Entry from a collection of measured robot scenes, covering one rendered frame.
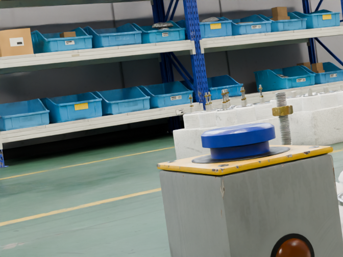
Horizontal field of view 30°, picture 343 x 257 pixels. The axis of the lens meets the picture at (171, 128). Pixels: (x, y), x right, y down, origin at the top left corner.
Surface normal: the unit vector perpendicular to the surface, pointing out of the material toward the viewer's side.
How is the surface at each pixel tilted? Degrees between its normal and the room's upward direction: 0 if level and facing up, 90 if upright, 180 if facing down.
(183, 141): 90
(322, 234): 90
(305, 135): 90
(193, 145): 90
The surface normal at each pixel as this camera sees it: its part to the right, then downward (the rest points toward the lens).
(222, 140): -0.49, 0.11
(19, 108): 0.49, -0.09
